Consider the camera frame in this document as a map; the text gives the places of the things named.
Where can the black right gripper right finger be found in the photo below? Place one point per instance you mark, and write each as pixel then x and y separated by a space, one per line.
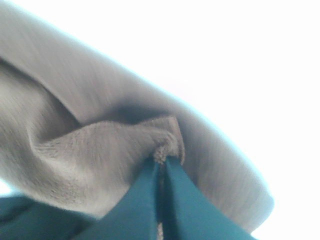
pixel 188 215

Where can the grey towel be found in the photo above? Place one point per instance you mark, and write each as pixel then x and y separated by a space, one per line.
pixel 77 128

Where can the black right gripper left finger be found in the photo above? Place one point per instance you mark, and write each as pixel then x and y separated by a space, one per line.
pixel 133 218

